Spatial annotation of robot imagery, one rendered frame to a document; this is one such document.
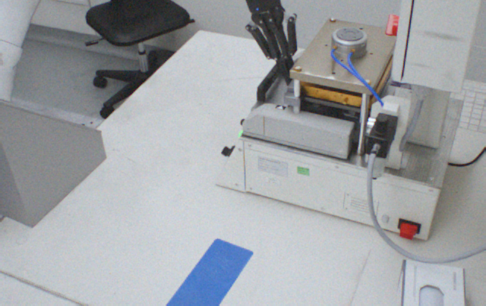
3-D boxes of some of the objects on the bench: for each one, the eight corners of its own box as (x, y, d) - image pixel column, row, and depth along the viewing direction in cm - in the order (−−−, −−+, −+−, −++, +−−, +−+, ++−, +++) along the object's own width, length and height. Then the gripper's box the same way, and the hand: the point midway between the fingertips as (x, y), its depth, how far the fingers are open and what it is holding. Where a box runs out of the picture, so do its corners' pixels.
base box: (449, 156, 156) (462, 103, 145) (423, 255, 129) (436, 199, 119) (265, 114, 174) (264, 64, 164) (208, 194, 148) (203, 140, 137)
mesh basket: (516, 92, 180) (526, 55, 172) (507, 139, 161) (519, 100, 153) (445, 77, 188) (452, 41, 180) (428, 120, 169) (435, 82, 161)
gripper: (291, -21, 131) (321, 72, 142) (241, -10, 138) (273, 78, 149) (279, -8, 125) (311, 88, 136) (228, 3, 132) (262, 93, 143)
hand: (287, 70), depth 141 cm, fingers closed, pressing on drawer
